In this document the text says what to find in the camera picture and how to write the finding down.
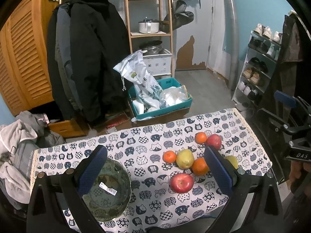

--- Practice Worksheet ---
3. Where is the yellow pear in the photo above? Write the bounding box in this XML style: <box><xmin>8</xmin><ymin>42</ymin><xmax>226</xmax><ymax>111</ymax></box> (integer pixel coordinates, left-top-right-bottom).
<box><xmin>225</xmin><ymin>155</ymin><xmax>239</xmax><ymax>169</ymax></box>
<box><xmin>176</xmin><ymin>149</ymin><xmax>195</xmax><ymax>169</ymax></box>

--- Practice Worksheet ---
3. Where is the large orange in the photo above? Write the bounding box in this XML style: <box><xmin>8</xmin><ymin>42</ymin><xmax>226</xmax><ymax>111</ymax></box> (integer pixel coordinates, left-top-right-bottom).
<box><xmin>191</xmin><ymin>157</ymin><xmax>210</xmax><ymax>176</ymax></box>

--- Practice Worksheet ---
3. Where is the red apple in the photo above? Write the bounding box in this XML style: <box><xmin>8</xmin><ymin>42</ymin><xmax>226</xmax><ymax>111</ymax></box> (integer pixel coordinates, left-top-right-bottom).
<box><xmin>170</xmin><ymin>173</ymin><xmax>194</xmax><ymax>194</ymax></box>
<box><xmin>205</xmin><ymin>134</ymin><xmax>222</xmax><ymax>150</ymax></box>

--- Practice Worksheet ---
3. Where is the small orange mandarin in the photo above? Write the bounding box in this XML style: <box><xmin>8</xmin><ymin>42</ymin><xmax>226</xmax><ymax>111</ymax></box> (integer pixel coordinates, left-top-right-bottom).
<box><xmin>195</xmin><ymin>132</ymin><xmax>207</xmax><ymax>144</ymax></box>
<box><xmin>162</xmin><ymin>150</ymin><xmax>176</xmax><ymax>163</ymax></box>

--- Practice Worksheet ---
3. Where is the person's right hand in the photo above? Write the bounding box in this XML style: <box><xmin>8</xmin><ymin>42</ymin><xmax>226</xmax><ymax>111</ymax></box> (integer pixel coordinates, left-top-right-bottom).
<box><xmin>289</xmin><ymin>161</ymin><xmax>311</xmax><ymax>199</ymax></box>

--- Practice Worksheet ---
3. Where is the green patterned glass bowl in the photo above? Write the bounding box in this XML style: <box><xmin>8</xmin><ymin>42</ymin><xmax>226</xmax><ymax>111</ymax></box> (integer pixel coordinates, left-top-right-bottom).
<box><xmin>82</xmin><ymin>158</ymin><xmax>132</xmax><ymax>222</ymax></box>

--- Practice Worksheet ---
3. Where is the small wooden drawer box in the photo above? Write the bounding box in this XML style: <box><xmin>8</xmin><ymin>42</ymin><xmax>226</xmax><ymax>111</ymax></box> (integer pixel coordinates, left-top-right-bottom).
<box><xmin>48</xmin><ymin>119</ymin><xmax>86</xmax><ymax>138</ymax></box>

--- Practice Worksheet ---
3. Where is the red flat cardboard box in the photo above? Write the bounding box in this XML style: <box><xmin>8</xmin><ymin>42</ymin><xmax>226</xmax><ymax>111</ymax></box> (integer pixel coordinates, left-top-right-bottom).
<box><xmin>94</xmin><ymin>111</ymin><xmax>132</xmax><ymax>135</ymax></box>

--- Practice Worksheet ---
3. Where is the grey shoe rack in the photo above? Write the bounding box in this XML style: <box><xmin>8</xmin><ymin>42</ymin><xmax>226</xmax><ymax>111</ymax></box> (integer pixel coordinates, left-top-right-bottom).
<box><xmin>232</xmin><ymin>24</ymin><xmax>282</xmax><ymax>111</ymax></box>

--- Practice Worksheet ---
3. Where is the cat pattern tablecloth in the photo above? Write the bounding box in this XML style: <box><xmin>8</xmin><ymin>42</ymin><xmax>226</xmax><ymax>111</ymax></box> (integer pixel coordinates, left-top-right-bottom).
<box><xmin>31</xmin><ymin>108</ymin><xmax>272</xmax><ymax>232</ymax></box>

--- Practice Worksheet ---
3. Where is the pile of grey clothes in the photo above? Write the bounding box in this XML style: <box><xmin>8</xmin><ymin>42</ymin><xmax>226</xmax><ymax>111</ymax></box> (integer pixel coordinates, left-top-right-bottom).
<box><xmin>1</xmin><ymin>111</ymin><xmax>65</xmax><ymax>210</ymax></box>

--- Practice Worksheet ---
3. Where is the cardboard box under bin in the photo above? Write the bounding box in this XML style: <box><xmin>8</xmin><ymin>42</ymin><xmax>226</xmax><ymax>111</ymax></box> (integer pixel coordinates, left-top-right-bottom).
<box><xmin>128</xmin><ymin>100</ymin><xmax>190</xmax><ymax>127</ymax></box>

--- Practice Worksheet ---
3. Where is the white patterned fabric bag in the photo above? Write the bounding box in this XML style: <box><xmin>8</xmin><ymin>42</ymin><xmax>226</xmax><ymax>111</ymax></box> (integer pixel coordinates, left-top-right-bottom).
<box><xmin>113</xmin><ymin>50</ymin><xmax>163</xmax><ymax>110</ymax></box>

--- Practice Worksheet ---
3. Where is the clear plastic bag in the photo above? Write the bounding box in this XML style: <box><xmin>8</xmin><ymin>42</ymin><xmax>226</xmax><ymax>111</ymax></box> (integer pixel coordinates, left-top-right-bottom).
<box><xmin>160</xmin><ymin>85</ymin><xmax>191</xmax><ymax>108</ymax></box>

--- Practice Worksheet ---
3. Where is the wooden louvered wardrobe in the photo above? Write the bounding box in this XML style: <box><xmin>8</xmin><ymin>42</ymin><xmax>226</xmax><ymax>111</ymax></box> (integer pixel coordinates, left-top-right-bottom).
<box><xmin>0</xmin><ymin>0</ymin><xmax>61</xmax><ymax>117</ymax></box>

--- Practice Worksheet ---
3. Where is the teal plastic bin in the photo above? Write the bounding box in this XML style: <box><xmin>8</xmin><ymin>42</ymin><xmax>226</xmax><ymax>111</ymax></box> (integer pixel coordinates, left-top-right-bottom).
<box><xmin>128</xmin><ymin>78</ymin><xmax>192</xmax><ymax>120</ymax></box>

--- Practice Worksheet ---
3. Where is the white patterned storage box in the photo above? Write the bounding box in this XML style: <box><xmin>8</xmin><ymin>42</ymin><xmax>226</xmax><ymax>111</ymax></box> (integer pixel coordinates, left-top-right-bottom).
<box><xmin>143</xmin><ymin>49</ymin><xmax>172</xmax><ymax>76</ymax></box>

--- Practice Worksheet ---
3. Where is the black hanging coat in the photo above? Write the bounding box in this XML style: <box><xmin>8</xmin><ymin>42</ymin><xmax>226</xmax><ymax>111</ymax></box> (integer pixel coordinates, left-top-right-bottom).
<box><xmin>46</xmin><ymin>0</ymin><xmax>130</xmax><ymax>127</ymax></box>

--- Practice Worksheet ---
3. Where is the metal steel pot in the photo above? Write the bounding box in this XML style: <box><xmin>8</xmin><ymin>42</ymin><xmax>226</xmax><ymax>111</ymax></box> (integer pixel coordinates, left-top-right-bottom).
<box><xmin>139</xmin><ymin>40</ymin><xmax>163</xmax><ymax>55</ymax></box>

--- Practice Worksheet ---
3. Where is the grey hanging jacket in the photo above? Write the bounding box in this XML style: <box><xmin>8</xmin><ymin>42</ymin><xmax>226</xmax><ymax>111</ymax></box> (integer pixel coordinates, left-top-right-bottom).
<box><xmin>55</xmin><ymin>3</ymin><xmax>83</xmax><ymax>110</ymax></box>

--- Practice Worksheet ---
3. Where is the white cooking pot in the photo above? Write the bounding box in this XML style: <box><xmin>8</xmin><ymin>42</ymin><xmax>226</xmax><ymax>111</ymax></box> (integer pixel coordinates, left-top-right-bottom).
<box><xmin>139</xmin><ymin>18</ymin><xmax>160</xmax><ymax>34</ymax></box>

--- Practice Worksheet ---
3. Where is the wooden shelf rack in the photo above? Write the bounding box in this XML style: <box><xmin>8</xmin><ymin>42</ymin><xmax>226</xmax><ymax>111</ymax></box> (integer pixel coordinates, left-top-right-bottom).
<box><xmin>124</xmin><ymin>0</ymin><xmax>175</xmax><ymax>78</ymax></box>

